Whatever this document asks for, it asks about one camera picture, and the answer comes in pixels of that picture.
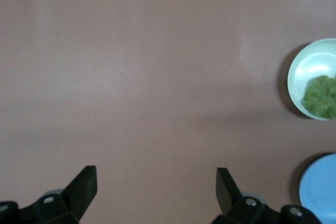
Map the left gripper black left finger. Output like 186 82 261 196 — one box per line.
0 165 98 224

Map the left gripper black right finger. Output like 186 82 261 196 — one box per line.
216 167 324 224

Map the green lettuce leaf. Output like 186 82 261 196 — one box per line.
300 75 336 120

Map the blue round plate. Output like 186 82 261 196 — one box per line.
298 153 336 224

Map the pale green round plate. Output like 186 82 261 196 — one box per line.
287 37 336 122

